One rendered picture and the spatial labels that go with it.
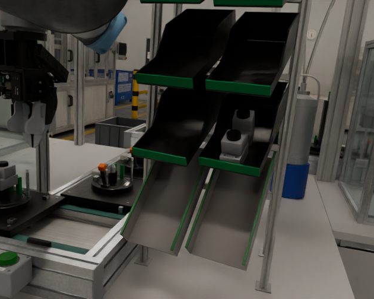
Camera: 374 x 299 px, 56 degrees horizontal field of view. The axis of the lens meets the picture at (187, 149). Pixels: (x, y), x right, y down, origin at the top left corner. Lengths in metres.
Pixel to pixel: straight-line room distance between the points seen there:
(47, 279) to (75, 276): 0.07
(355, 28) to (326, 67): 9.44
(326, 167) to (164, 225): 1.24
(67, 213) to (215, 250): 0.51
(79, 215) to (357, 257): 0.97
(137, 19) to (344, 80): 10.78
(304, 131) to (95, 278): 1.04
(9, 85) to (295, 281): 0.82
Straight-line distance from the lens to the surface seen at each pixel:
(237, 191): 0.85
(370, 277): 1.49
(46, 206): 1.09
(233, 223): 0.82
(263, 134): 0.83
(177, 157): 0.73
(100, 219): 1.08
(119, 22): 0.56
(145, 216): 0.86
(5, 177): 1.07
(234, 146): 0.71
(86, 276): 0.82
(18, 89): 0.66
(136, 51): 12.24
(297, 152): 1.55
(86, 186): 1.23
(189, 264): 1.02
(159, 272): 0.98
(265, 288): 0.97
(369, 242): 1.42
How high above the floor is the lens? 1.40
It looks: 14 degrees down
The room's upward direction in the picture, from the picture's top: 5 degrees clockwise
